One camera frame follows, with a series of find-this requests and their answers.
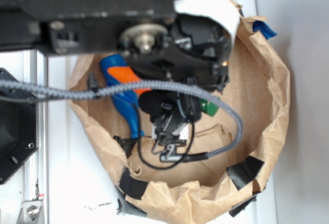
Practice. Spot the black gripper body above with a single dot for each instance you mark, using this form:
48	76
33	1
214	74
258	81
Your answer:
194	49

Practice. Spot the orange toy carrot green stem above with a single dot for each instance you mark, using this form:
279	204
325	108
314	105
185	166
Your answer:
124	74

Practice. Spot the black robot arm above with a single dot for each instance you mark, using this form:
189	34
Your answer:
56	27

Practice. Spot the white paper piece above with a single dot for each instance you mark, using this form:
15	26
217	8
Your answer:
222	12

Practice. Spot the blue tape piece right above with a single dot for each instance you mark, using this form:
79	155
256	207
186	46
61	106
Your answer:
264	29

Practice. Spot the blue toy bottle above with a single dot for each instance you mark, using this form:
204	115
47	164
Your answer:
124	102

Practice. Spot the brown paper bag bin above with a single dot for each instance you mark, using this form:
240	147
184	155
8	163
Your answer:
198	192

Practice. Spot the black tape piece lower right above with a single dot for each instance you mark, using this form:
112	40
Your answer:
244	172

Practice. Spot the black tape piece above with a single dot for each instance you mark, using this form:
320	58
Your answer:
132	187
244	172

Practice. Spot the black tape piece lower left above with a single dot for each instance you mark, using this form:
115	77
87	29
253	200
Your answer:
132	187

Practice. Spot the black wrist camera with clip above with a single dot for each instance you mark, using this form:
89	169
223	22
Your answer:
170	112

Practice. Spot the aluminium extrusion rail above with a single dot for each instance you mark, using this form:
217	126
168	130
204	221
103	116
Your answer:
36	167

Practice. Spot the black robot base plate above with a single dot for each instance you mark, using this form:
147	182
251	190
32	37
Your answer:
18	130

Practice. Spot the metal corner bracket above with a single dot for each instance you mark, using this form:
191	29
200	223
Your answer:
32	212

